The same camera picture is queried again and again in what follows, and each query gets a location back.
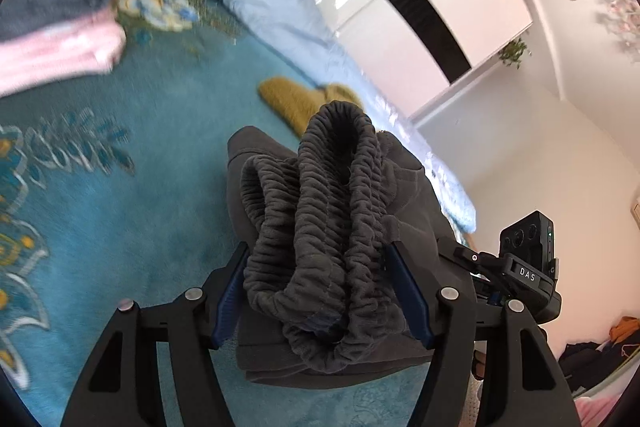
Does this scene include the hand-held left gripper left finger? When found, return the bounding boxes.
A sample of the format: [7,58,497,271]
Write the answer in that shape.
[60,241,251,427]

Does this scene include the dark clothes pile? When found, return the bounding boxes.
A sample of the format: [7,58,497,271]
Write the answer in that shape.
[557,341,621,395]

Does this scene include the grey sweatpants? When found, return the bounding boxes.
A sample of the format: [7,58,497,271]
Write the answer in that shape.
[226,102,453,383]

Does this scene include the mustard knitted sweater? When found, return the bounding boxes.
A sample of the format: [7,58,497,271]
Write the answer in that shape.
[257,77,366,138]

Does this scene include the teal patterned blanket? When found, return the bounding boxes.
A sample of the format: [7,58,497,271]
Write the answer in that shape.
[0,0,451,427]

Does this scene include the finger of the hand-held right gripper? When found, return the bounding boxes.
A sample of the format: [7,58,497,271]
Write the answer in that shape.
[437,236,506,293]

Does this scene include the green hanging plant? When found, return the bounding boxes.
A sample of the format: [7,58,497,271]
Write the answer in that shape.
[497,38,530,68]

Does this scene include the pink flower wall decoration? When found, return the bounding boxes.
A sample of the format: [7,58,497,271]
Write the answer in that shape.
[592,0,640,62]

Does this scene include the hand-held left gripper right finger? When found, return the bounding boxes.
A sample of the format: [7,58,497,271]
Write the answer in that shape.
[385,241,583,427]

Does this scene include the folded grey cloth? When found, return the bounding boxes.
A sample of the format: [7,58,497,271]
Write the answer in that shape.
[0,0,118,40]

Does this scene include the folded pink blanket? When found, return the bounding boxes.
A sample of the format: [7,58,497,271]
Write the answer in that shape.
[0,9,127,95]

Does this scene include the orange cloth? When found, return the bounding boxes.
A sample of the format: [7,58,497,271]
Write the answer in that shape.
[609,316,640,344]

